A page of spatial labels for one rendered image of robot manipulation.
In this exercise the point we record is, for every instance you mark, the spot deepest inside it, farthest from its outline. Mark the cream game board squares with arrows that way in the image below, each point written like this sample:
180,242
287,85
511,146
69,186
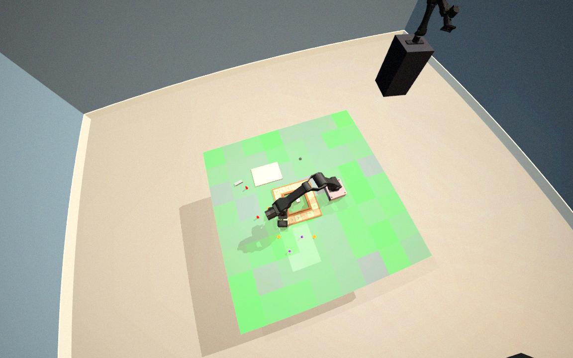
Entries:
303,205

